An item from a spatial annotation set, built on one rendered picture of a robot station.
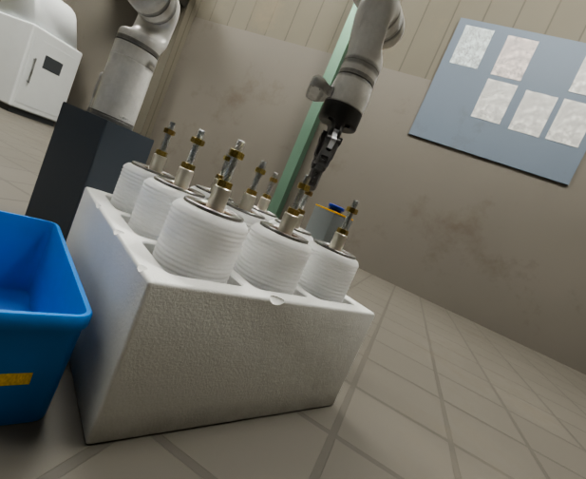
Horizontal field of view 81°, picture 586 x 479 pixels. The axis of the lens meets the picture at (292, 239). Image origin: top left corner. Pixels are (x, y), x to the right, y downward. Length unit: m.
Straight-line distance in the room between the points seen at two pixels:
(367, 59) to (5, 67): 4.20
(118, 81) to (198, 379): 0.67
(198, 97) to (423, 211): 2.42
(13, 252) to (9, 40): 4.09
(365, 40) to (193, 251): 0.48
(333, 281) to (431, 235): 2.38
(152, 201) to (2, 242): 0.25
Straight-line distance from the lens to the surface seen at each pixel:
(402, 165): 2.97
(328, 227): 0.79
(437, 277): 2.90
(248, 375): 0.48
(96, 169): 0.85
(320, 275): 0.54
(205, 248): 0.39
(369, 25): 0.70
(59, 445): 0.44
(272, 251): 0.45
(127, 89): 0.90
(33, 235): 0.66
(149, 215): 0.50
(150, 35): 0.94
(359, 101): 0.66
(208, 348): 0.42
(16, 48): 4.58
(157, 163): 0.63
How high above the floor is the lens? 0.30
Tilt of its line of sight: 6 degrees down
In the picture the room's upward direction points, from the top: 23 degrees clockwise
